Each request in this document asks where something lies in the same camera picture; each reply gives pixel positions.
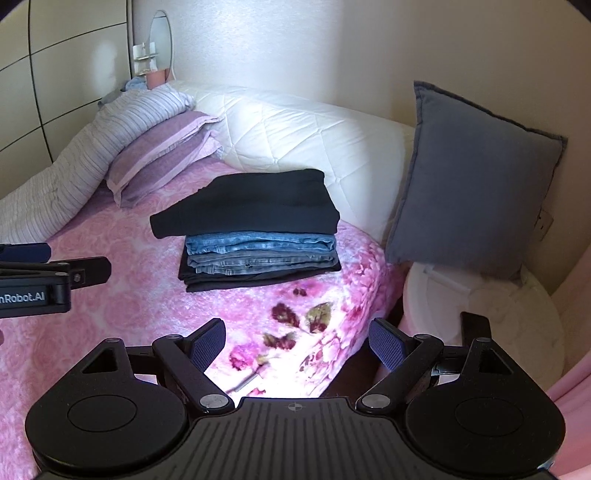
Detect folded black garment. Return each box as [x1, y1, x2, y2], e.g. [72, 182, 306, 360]
[178, 256, 343, 293]

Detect beige wall socket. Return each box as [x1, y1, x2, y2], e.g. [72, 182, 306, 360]
[535, 209, 554, 241]

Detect oval wall mirror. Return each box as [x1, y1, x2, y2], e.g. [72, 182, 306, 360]
[150, 10, 173, 80]

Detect folded blue jeans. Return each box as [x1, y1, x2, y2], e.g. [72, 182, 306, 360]
[185, 232, 337, 256]

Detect pink curtain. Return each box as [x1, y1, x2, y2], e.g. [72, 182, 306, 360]
[544, 318, 591, 480]

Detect pink floral blanket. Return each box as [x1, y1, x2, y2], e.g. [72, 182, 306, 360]
[0, 157, 409, 480]

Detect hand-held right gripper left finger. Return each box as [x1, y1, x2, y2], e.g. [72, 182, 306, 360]
[78, 318, 236, 413]

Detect grey blue cushion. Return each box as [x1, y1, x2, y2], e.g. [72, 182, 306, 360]
[385, 80, 568, 282]

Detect folded grey jeans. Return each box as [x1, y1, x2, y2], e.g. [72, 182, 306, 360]
[187, 248, 341, 278]

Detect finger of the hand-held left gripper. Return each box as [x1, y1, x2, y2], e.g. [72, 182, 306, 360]
[0, 257, 113, 291]
[0, 243, 52, 264]

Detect grey striped duvet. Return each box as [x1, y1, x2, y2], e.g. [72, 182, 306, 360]
[0, 87, 196, 246]

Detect purple pillow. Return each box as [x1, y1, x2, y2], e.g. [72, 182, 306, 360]
[106, 110, 225, 209]

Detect white wardrobe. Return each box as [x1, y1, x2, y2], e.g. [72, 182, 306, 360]
[0, 0, 136, 163]

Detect white round stool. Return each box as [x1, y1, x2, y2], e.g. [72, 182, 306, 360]
[403, 260, 567, 398]

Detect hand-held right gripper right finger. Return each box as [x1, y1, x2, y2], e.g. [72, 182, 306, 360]
[356, 318, 514, 413]

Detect black fleece jacket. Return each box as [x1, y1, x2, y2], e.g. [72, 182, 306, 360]
[150, 168, 342, 240]

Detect white quilted pillow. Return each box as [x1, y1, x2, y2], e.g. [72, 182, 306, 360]
[174, 81, 417, 241]

